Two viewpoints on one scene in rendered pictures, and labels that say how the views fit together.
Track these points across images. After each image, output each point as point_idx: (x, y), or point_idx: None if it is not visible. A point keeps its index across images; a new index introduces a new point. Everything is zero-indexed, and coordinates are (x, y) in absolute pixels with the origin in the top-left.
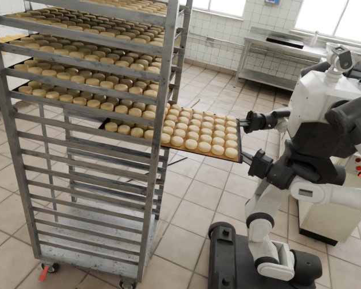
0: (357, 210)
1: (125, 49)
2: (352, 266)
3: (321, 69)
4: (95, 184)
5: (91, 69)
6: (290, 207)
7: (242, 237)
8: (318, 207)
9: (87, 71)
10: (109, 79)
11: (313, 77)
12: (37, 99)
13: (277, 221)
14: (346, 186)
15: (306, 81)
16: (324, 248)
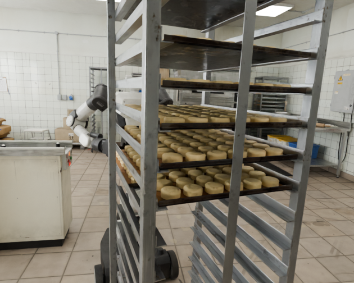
0: (69, 191)
1: (174, 107)
2: (85, 223)
3: (105, 92)
4: None
5: (201, 136)
6: (23, 252)
7: (105, 258)
8: (64, 209)
9: (211, 135)
10: (205, 131)
11: (131, 94)
12: (265, 171)
13: (50, 259)
14: (65, 179)
15: (132, 96)
16: (73, 233)
